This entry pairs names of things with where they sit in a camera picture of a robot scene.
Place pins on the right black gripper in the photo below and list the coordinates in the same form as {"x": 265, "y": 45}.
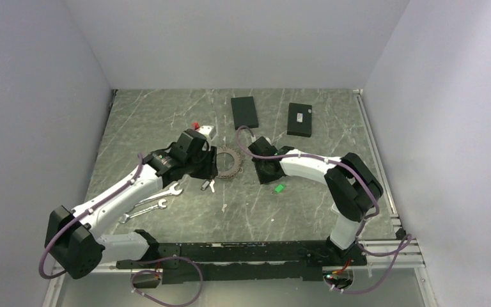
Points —
{"x": 263, "y": 179}

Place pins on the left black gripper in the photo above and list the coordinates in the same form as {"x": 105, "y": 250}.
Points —
{"x": 210, "y": 170}

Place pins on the green key tag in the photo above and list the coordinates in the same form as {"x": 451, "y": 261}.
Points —
{"x": 279, "y": 188}

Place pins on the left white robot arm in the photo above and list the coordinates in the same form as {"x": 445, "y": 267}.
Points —
{"x": 76, "y": 237}

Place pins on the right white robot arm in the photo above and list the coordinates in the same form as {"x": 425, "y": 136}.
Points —
{"x": 353, "y": 187}

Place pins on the black box with label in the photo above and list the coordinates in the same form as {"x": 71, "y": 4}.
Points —
{"x": 300, "y": 120}

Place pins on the plain black rectangular box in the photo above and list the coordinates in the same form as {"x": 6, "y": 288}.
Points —
{"x": 244, "y": 112}

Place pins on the clear plastic card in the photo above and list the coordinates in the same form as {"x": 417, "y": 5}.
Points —
{"x": 334, "y": 209}

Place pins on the lower silver wrench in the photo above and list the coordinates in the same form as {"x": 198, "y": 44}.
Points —
{"x": 128, "y": 216}

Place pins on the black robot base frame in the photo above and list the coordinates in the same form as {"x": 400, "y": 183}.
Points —
{"x": 307, "y": 260}

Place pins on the aluminium rail frame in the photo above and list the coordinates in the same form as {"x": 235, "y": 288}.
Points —
{"x": 396, "y": 247}

